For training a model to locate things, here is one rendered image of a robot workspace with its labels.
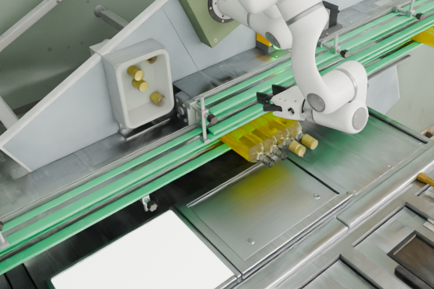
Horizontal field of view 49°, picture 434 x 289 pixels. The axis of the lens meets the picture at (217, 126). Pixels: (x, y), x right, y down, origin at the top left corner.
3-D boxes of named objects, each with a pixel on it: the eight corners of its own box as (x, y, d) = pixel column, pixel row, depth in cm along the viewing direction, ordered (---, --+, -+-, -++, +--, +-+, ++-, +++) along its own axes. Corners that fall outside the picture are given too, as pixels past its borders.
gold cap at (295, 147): (288, 151, 155) (298, 158, 153) (288, 143, 153) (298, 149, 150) (296, 146, 157) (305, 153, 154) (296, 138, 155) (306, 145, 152)
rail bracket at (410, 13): (390, 11, 201) (418, 21, 193) (393, -5, 197) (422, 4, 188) (396, 9, 203) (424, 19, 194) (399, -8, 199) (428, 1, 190)
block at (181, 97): (175, 118, 159) (187, 128, 155) (172, 94, 154) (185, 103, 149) (184, 113, 161) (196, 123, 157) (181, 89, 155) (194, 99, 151)
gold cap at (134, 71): (126, 67, 143) (133, 72, 140) (136, 62, 145) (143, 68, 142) (128, 77, 145) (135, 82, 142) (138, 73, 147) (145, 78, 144)
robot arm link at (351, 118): (341, 79, 96) (371, 59, 100) (303, 71, 104) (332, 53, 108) (352, 142, 103) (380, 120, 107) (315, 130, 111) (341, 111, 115)
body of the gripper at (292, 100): (303, 129, 111) (270, 119, 120) (333, 113, 116) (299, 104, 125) (299, 100, 108) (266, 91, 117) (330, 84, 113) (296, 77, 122)
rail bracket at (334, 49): (314, 46, 179) (342, 59, 171) (316, 28, 175) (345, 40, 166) (321, 43, 181) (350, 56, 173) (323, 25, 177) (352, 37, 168)
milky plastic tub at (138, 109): (113, 119, 151) (128, 131, 146) (101, 56, 138) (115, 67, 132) (160, 99, 159) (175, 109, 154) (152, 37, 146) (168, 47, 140)
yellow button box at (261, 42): (255, 46, 177) (268, 53, 173) (255, 28, 173) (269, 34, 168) (268, 40, 181) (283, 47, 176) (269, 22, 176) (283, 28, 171)
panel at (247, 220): (45, 285, 134) (103, 382, 112) (42, 279, 132) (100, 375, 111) (278, 149, 177) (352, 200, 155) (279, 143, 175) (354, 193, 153)
